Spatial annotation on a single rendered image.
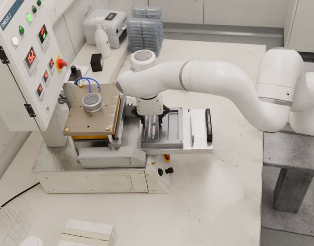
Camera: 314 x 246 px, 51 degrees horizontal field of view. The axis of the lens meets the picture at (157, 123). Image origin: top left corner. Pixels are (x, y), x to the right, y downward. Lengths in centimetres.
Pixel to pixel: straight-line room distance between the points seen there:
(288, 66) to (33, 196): 116
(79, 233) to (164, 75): 67
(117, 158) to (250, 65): 111
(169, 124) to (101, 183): 37
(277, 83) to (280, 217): 148
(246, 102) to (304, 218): 153
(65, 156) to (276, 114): 86
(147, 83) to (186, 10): 273
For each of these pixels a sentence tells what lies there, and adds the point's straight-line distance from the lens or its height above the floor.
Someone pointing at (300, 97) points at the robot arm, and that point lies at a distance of 103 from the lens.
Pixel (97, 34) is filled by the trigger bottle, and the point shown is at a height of 95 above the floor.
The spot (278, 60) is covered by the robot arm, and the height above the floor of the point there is 144.
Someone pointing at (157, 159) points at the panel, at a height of 85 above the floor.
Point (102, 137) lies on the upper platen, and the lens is 127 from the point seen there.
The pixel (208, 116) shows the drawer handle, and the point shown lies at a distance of 134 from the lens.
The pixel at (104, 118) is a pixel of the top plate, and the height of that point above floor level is 111.
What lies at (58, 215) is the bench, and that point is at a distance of 147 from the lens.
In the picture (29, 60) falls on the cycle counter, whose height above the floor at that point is 139.
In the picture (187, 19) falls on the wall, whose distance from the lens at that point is 375.
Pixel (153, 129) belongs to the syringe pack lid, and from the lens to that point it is 131.
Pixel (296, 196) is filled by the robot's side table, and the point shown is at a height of 20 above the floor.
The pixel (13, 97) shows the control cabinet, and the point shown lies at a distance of 113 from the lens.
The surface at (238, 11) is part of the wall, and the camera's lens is 365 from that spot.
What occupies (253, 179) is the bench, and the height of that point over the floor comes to 75.
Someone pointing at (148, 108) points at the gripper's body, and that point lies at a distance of 124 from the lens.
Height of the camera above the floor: 196
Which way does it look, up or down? 46 degrees down
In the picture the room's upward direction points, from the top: 7 degrees counter-clockwise
